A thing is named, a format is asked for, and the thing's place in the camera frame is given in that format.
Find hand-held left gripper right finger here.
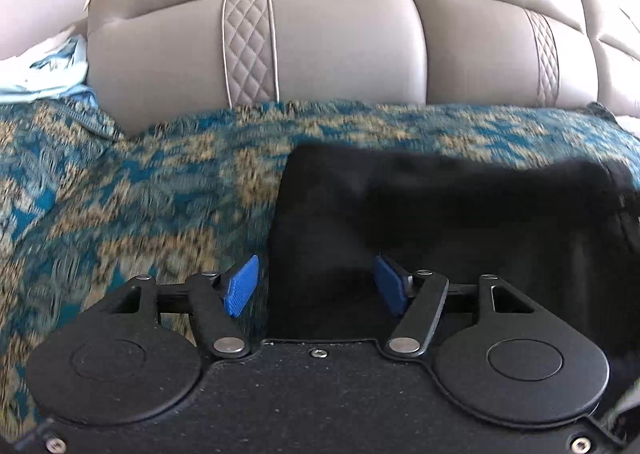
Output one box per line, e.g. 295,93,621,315
374,253,543,359

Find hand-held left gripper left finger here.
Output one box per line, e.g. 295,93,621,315
107,255,261,361

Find black pants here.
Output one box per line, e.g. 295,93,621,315
267,141,640,375

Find blue and gold patterned blanket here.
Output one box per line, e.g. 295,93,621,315
0,97,640,435

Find beige padded headboard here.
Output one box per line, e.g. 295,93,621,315
0,0,640,140

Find light blue cloth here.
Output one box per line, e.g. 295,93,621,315
0,33,98,106

